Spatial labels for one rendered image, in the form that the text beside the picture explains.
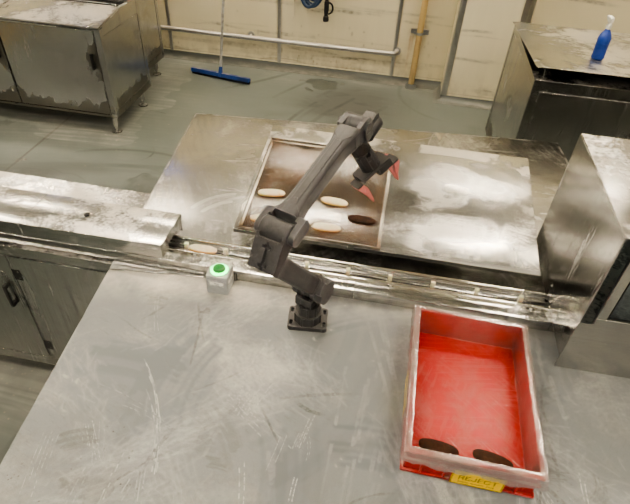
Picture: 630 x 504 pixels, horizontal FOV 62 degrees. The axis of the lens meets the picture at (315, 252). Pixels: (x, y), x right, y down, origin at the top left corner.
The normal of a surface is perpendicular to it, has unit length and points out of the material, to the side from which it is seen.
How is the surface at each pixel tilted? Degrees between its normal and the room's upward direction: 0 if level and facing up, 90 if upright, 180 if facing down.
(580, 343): 90
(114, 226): 0
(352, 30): 90
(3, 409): 0
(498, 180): 10
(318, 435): 0
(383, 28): 90
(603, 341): 90
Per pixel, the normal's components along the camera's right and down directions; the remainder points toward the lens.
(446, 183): 0.02, -0.63
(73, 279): -0.18, 0.64
